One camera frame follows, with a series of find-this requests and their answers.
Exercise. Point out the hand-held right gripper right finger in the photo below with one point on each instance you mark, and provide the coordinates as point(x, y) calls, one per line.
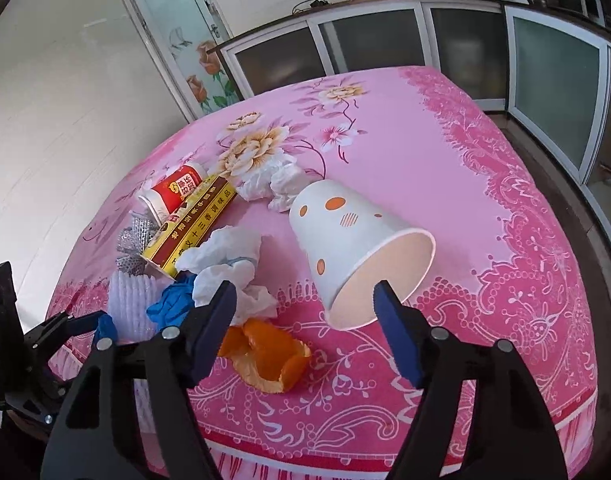
point(396, 336)

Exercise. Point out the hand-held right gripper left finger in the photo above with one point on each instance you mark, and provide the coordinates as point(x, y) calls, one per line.
point(214, 332)

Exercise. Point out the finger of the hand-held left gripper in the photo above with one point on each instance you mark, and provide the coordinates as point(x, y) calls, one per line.
point(105, 329)
point(33, 410)

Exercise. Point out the white foam fruit net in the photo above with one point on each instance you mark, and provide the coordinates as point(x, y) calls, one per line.
point(130, 305)

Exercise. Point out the blue rubber glove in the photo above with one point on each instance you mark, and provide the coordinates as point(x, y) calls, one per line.
point(173, 305)

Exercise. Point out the white tissue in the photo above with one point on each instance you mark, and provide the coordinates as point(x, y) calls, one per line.
point(220, 247)
point(255, 180)
point(288, 187)
point(235, 285)

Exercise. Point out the orange peel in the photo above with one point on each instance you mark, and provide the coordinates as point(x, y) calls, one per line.
point(268, 355)

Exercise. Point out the silver mesh wrapper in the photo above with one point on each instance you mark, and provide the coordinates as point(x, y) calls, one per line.
point(135, 240)

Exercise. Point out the yellow brown cardboard box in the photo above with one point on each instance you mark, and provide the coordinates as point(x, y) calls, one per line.
point(190, 225)

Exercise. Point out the white orange-dotted paper cup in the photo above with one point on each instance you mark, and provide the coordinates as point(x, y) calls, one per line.
point(345, 230)

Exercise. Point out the red white paper cup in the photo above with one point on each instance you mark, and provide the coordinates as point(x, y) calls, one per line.
point(178, 190)

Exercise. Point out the pink floral tablecloth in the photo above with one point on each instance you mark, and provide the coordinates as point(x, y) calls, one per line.
point(435, 170)

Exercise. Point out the white frosted-glass cabinet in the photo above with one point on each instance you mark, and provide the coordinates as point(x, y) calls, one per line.
point(375, 45)

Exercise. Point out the glass door with flower print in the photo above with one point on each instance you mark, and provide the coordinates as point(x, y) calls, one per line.
point(170, 20)

